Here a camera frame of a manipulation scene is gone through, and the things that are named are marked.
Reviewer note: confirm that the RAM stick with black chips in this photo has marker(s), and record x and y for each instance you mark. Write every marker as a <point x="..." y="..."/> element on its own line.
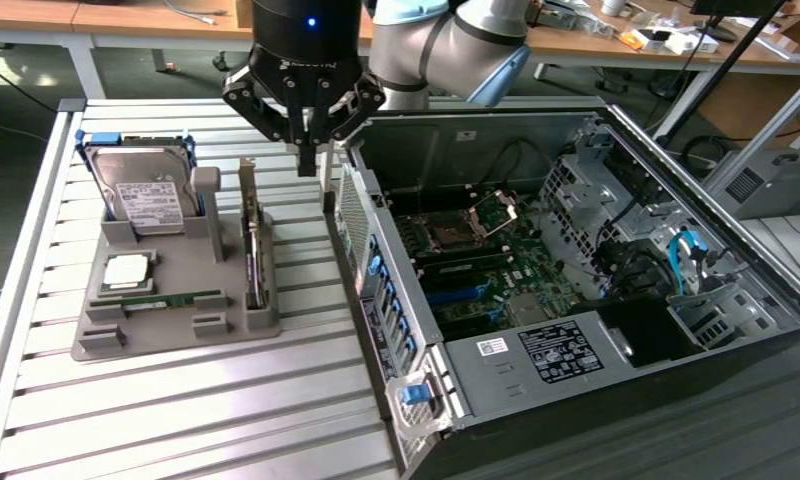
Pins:
<point x="467" y="270"/>

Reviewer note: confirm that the white cup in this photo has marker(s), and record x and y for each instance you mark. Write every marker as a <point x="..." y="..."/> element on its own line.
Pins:
<point x="615" y="6"/>

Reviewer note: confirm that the grey parts rack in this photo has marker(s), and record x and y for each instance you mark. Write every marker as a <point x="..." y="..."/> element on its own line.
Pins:
<point x="174" y="280"/>

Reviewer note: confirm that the grey equipment box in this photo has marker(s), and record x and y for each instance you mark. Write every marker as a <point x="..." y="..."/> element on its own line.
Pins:
<point x="781" y="190"/>

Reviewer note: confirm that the aluminium frame profile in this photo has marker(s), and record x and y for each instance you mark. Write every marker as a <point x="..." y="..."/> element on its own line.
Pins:
<point x="761" y="132"/>

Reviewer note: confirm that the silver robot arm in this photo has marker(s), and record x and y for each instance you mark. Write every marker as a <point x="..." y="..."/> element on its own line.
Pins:
<point x="441" y="45"/>

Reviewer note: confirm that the green motherboard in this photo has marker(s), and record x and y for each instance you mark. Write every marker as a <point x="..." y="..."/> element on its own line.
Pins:
<point x="527" y="260"/>

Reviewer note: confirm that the silver metal device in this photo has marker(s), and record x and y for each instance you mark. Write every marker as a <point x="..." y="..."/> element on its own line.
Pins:
<point x="563" y="15"/>

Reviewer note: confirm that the green RAM stick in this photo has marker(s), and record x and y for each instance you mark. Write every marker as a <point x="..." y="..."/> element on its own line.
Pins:
<point x="174" y="300"/>

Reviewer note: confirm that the metal slat table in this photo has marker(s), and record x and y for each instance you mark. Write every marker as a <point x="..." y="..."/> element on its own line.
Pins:
<point x="174" y="400"/>

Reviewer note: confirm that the hard disk with blue carrier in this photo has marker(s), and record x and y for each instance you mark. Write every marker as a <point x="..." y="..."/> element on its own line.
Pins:
<point x="140" y="165"/>

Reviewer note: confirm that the open grey PC case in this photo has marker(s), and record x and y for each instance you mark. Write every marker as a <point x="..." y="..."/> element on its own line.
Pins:
<point x="547" y="125"/>

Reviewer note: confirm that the graphics card with silver bracket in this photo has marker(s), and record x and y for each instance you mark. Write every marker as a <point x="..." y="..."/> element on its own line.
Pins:
<point x="256" y="260"/>

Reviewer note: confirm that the black stand pole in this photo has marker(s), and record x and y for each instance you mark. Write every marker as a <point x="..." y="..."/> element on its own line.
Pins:
<point x="742" y="50"/>

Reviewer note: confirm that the grey metal disk bay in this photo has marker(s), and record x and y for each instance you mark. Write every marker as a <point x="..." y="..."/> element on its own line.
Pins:
<point x="574" y="195"/>

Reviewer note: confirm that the silver CPU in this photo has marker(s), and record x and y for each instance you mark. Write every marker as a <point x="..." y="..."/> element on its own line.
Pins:
<point x="127" y="272"/>

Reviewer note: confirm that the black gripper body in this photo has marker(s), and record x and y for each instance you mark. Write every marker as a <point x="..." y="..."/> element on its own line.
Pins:
<point x="307" y="35"/>

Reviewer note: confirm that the CPU socket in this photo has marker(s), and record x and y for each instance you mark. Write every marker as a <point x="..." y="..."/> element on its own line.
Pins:
<point x="450" y="232"/>

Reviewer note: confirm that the black caster wheel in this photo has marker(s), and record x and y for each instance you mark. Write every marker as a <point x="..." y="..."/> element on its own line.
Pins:
<point x="220" y="62"/>

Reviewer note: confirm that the small white box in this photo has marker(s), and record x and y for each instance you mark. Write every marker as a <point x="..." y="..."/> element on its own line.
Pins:
<point x="690" y="46"/>

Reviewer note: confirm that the silver chipset heat sink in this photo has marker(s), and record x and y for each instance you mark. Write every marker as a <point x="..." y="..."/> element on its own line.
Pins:
<point x="529" y="309"/>

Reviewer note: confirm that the wooden desk grey legs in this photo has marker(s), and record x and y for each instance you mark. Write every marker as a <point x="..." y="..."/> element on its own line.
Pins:
<point x="587" y="42"/>
<point x="40" y="25"/>

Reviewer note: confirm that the blue case latch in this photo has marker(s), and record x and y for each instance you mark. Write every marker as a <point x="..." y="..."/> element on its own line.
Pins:
<point x="415" y="395"/>

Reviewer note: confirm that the grey power supply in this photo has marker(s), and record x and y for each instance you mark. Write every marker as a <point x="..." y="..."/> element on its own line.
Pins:
<point x="481" y="395"/>

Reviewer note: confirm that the black monitor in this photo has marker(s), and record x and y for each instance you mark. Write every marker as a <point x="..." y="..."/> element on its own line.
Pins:
<point x="728" y="6"/>

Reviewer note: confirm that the metal socket cover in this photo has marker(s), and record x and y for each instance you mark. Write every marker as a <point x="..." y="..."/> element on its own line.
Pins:
<point x="502" y="195"/>

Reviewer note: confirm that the orange white box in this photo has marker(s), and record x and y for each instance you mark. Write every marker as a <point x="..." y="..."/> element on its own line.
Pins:
<point x="634" y="39"/>

